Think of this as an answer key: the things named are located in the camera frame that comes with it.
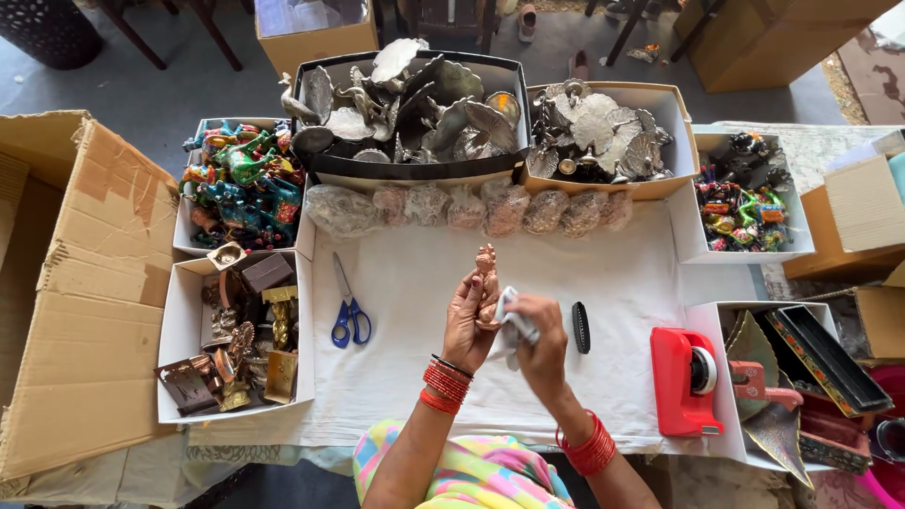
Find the person's right hand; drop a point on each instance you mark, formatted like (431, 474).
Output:
(544, 357)

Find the person's left hand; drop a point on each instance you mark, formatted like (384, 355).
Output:
(459, 332)

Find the person's right fingers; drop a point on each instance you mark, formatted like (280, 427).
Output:
(541, 314)

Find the white polishing cloth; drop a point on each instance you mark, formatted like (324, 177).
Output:
(512, 329)

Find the copper deity figurine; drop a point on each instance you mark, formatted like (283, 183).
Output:
(486, 272)

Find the black oval brush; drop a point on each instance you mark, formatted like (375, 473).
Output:
(580, 326)

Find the row of wrapped figurines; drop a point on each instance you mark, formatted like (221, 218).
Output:
(488, 210)

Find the red bangles on left wrist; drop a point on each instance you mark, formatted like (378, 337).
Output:
(447, 385)

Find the red bangles on wrist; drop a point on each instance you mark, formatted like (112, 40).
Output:
(447, 385)
(588, 445)

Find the red bangles on right wrist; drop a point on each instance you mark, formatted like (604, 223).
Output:
(588, 445)

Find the white table sheet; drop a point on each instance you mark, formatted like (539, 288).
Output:
(403, 382)

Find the red tape dispenser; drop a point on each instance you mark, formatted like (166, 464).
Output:
(679, 385)

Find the colourful pastel garment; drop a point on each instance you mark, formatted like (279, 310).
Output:
(481, 470)

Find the tan box of silver peacocks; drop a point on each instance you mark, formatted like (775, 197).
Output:
(601, 138)

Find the white box of small figurines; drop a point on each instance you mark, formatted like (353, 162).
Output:
(742, 198)

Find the black box of metal peacocks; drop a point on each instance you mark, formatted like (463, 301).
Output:
(413, 113)

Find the pink shoe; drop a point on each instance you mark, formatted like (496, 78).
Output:
(580, 65)

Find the white box of leaf trays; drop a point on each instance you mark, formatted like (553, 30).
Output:
(785, 382)

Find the beige shoe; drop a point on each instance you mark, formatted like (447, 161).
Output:
(527, 21)

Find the white box of brass items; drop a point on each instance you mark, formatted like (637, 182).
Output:
(237, 339)

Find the wooden chair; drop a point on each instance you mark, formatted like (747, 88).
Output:
(452, 18)

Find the white box of painted animals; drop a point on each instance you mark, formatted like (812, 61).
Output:
(240, 187)

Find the stack of corrugated cardboard boxes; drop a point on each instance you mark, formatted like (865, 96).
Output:
(852, 212)

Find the big brown cardboard box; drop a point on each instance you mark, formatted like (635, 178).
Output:
(763, 39)

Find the cardboard box with plastic bags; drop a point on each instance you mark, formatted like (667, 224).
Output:
(315, 32)

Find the pink plastic tub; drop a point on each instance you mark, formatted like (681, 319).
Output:
(887, 452)

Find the large open cardboard carton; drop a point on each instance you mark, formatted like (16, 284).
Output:
(85, 297)

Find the wooden stool legs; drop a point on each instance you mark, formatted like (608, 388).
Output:
(177, 28)

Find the black perforated bin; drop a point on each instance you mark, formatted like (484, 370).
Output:
(46, 28)

